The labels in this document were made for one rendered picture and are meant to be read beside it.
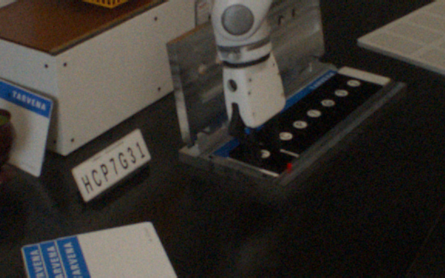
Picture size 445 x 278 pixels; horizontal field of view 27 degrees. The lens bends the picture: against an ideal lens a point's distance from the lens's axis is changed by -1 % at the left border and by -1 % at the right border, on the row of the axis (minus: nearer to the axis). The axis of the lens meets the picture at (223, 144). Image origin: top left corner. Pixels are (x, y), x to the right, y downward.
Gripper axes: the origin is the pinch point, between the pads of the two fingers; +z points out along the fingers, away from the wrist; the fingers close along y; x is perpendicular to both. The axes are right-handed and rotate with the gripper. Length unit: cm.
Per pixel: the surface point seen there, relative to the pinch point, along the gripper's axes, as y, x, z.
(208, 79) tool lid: 3.4, 11.1, -9.7
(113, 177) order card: -17.9, 16.7, -0.9
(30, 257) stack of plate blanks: -47.0, 3.8, -5.3
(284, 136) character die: 7.0, 0.3, 1.3
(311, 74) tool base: 32.9, 10.2, 0.5
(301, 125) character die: 11.9, -0.1, 1.4
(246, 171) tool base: -4.6, 0.5, 2.3
